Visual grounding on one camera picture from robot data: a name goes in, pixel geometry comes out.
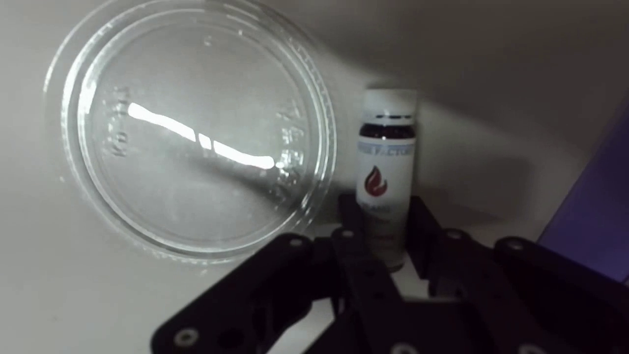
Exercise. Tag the clear plastic shallow bowl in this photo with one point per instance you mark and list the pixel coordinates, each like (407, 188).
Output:
(189, 131)

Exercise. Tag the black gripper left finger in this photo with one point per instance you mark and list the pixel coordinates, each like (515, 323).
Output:
(261, 296)

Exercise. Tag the small white-capped labelled bottle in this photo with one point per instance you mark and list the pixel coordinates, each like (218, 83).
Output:
(385, 170)

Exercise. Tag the purple mat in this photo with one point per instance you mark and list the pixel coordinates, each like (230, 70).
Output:
(596, 223)

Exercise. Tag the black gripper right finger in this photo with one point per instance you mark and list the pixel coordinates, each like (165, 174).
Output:
(523, 296)

